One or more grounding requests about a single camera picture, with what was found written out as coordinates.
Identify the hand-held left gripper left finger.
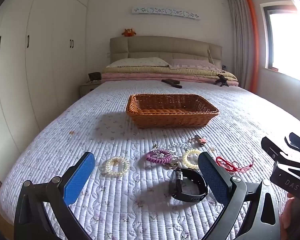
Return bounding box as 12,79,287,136
14,151,95,240

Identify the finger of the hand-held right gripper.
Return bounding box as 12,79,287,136
261,136,294,167
284,132,300,162

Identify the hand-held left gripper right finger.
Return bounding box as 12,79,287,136
197,151,283,240

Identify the red string bracelet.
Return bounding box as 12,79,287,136
216,156,255,173

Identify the cream spiral hair tie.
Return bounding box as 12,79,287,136
182,149,203,170

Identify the black wristwatch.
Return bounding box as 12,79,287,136
169,167,209,202

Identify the pink charm keychain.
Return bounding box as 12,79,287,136
188,135,207,146

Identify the clear spiral hair tie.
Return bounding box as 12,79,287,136
101,156,130,178

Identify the clear crystal bead bracelet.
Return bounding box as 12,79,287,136
152,142,190,167

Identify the purple spiral hair tie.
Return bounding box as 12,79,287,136
146,149,173,163

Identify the brown wicker basket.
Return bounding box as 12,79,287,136
126,94,219,129

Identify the person's right hand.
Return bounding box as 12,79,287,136
281,192,297,240

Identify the white floral quilted bedspread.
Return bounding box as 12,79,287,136
0,80,300,240

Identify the small black tripod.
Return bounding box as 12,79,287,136
215,74,230,87

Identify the beige nightstand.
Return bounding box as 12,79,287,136
79,81,102,98

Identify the dark framed window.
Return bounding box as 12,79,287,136
262,1,300,85

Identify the orange curtain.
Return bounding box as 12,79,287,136
242,0,259,94

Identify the grey curtain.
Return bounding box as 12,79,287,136
226,0,253,90

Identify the pink pillow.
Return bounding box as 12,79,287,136
169,59,222,70

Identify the white wardrobe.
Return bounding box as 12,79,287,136
0,0,90,183

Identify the folded beige quilt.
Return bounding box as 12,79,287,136
101,66,238,80

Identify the cream pillow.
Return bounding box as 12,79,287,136
106,57,170,68

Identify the beige padded headboard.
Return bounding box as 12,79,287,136
109,35,223,68

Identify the orange plush toy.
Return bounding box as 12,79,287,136
122,28,138,37

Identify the brown strap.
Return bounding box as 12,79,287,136
161,79,183,89

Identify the white carved wall decoration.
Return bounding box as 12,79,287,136
132,6,201,21

